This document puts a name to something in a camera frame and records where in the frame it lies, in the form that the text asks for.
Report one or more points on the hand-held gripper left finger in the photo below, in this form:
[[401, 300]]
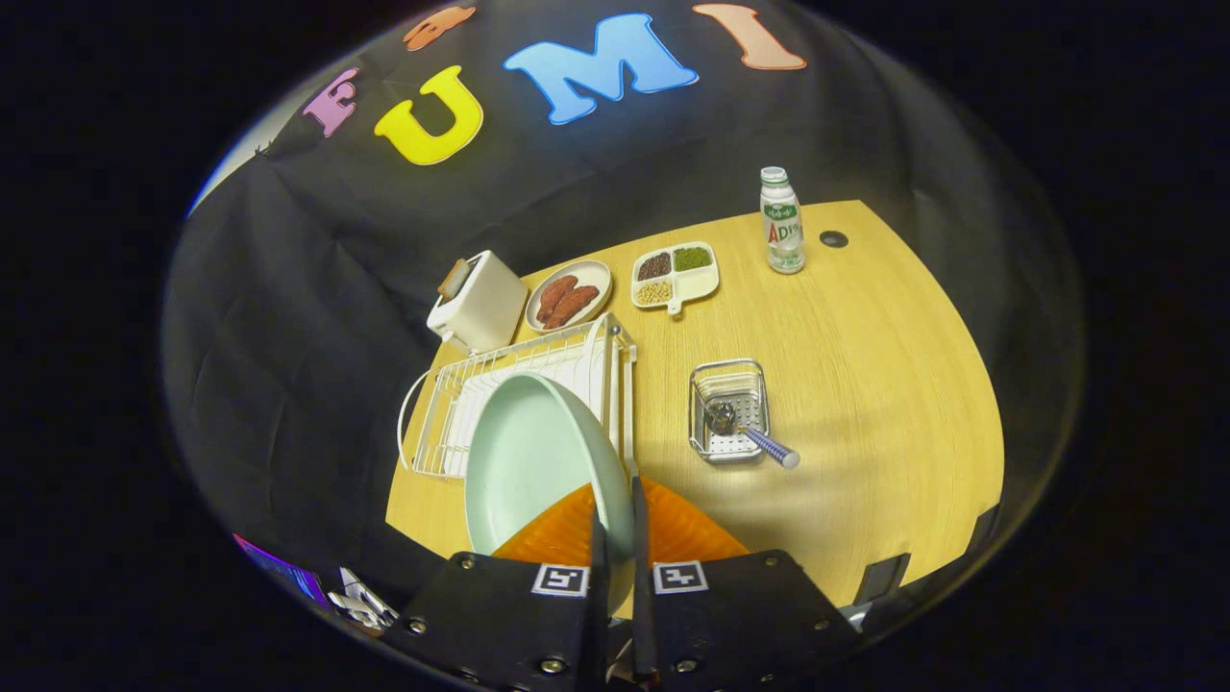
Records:
[[500, 615]]

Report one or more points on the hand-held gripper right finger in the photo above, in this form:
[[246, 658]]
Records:
[[750, 605]]

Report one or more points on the mint green plate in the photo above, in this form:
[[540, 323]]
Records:
[[538, 461]]

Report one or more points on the white divided dish with beans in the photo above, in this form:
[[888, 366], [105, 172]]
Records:
[[697, 282]]

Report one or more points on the beige plate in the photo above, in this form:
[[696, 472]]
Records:
[[591, 277]]

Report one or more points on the black rectangular object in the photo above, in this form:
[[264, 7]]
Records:
[[880, 579], [982, 529]]

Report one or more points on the white object with black marks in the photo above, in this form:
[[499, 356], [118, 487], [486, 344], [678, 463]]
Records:
[[363, 601]]

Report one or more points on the purple printed object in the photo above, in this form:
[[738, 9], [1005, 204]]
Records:
[[279, 569]]

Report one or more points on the white toaster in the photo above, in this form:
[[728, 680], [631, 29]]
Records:
[[485, 308]]

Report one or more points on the red brown sausage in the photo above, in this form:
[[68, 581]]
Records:
[[574, 306], [555, 296]]

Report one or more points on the brown bread slice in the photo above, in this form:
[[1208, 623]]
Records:
[[454, 279]]

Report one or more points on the black backdrop cloth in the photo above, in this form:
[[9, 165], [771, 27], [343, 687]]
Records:
[[336, 288]]

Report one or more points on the white bottle green label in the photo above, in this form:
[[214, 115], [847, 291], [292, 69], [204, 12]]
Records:
[[783, 231]]

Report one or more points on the black table grommet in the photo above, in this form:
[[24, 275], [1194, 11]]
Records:
[[833, 238]]

